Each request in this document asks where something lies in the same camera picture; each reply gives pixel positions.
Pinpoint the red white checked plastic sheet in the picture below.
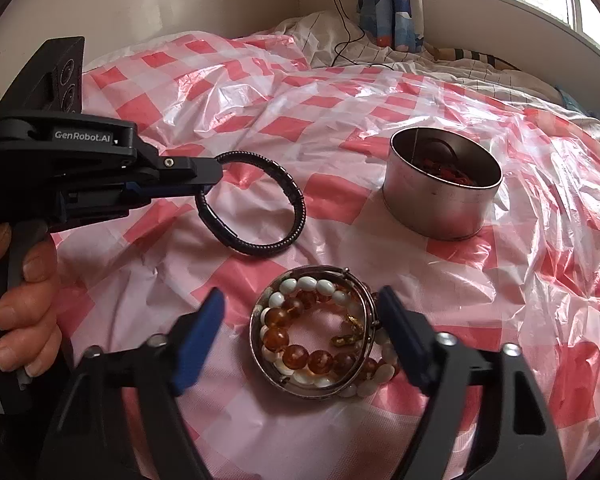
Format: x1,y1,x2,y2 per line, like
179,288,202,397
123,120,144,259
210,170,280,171
45,30,600,480

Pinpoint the black braided bracelet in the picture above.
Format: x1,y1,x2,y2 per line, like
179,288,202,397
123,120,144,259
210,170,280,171
195,150,307,257

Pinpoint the white bead bracelet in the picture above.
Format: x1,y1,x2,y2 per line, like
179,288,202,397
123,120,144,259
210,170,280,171
259,275,403,400

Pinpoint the white grid-lined quilt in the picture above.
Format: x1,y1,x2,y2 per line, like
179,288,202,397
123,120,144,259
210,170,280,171
87,10,600,126

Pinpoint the red cord bracelet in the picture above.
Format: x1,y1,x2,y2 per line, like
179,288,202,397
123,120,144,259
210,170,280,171
415,152,473,186

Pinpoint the person's left hand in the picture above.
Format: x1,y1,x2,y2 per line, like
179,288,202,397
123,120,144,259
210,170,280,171
0,222,62,377

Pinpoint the amber bead bracelet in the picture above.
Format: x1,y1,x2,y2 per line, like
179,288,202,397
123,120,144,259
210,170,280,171
262,292,398,383

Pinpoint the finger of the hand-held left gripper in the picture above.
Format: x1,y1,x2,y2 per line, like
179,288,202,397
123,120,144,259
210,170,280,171
131,154,225,197
125,185,211,212

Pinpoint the round metal tin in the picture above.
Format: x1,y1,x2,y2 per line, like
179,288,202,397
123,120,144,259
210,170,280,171
382,127,503,241

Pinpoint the black charger cable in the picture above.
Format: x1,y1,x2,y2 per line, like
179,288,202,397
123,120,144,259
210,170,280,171
328,0,406,68

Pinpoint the silver metal bangle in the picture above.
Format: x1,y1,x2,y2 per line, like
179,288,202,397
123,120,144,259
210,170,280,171
250,267,381,402

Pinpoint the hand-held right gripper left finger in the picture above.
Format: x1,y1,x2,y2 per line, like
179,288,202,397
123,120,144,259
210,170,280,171
40,287,227,480

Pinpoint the blue printed curtain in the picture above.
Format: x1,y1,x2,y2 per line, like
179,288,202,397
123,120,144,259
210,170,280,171
357,0,426,53

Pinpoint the striped pillow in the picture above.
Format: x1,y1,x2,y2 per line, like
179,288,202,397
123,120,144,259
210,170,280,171
425,42,521,73

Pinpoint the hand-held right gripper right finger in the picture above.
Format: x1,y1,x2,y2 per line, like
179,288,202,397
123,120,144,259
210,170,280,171
377,285,568,480

